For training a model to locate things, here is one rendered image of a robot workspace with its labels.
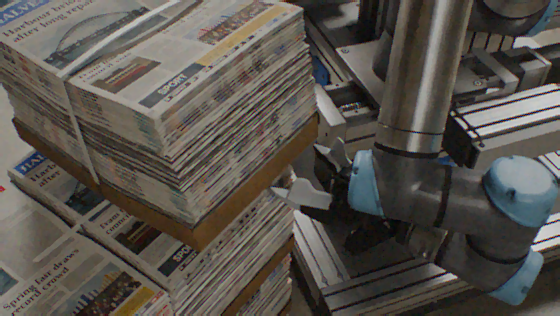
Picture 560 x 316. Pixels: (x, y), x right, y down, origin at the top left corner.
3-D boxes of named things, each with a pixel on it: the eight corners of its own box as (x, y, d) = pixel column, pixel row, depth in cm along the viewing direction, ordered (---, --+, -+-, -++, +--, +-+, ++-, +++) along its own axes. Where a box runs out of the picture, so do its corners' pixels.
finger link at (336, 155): (331, 118, 84) (364, 155, 78) (329, 145, 88) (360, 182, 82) (314, 124, 83) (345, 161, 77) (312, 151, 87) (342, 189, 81)
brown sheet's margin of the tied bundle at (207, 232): (320, 136, 87) (318, 114, 85) (201, 254, 71) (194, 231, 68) (244, 110, 96) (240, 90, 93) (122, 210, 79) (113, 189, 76)
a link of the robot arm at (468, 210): (453, 188, 57) (432, 250, 64) (569, 210, 55) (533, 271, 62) (456, 139, 62) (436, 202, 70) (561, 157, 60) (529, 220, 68)
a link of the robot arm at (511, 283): (555, 239, 66) (532, 278, 72) (468, 198, 70) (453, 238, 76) (533, 285, 61) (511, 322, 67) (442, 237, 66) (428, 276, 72)
